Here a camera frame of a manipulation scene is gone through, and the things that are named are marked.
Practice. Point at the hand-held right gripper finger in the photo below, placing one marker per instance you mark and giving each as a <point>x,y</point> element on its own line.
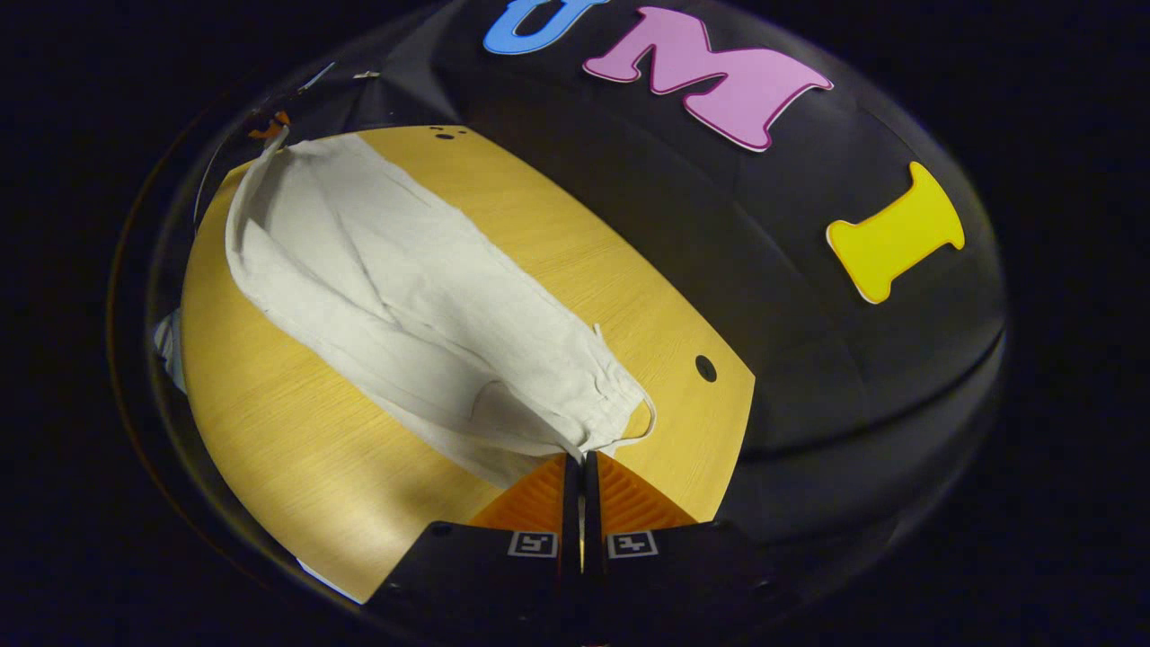
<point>572,539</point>
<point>591,539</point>

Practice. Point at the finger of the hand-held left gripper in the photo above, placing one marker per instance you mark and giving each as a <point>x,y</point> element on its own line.
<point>269,126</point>

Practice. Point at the white jeans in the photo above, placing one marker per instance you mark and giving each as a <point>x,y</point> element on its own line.
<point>404,296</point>

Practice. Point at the black backdrop cloth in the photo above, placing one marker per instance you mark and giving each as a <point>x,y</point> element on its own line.
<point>809,359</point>

